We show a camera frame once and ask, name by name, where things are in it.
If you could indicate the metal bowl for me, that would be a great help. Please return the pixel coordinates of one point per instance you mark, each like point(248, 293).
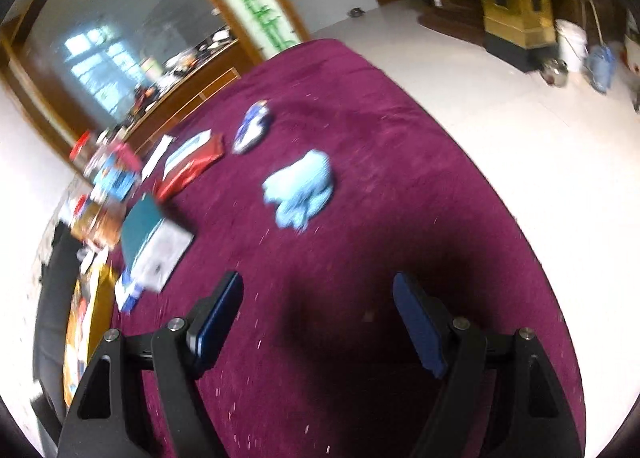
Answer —
point(555, 71)

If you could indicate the red lidded jar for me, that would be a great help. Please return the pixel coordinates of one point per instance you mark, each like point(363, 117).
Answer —
point(82, 150)

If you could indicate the light blue cloth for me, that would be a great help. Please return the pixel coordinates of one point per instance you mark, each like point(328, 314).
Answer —
point(300, 190)

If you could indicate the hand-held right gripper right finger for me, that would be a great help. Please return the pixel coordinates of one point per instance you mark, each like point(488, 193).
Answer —
point(415, 323)

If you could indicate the small blue white packet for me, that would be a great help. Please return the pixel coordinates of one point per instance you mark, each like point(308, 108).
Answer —
point(129, 290)

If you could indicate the white and light blue packet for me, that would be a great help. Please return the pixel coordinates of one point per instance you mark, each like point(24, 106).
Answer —
point(185, 152)

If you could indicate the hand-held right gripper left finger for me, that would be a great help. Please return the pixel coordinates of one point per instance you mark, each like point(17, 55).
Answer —
point(220, 323)

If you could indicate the white bucket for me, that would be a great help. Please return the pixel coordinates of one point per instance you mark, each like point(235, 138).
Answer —
point(570, 45)

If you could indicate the yellow rimmed white tray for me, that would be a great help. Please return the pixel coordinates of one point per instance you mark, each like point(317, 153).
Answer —
point(102, 298)

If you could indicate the wooden rail bench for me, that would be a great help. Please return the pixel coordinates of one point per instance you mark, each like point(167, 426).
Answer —
point(200, 92)

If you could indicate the blue bag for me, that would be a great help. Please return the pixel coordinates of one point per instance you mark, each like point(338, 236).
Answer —
point(600, 67)

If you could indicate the red packet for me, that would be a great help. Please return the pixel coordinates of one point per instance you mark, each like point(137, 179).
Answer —
point(192, 172)

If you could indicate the gold and black cabinet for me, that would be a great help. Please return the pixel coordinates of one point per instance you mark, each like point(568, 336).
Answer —
point(515, 2)

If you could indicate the round blue white packet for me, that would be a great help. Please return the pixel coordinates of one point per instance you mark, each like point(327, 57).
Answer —
point(252, 127)

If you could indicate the maroon tablecloth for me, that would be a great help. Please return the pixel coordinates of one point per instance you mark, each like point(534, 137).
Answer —
point(400, 162)

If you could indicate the teal box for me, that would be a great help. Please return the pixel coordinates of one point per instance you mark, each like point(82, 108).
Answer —
point(142, 225)

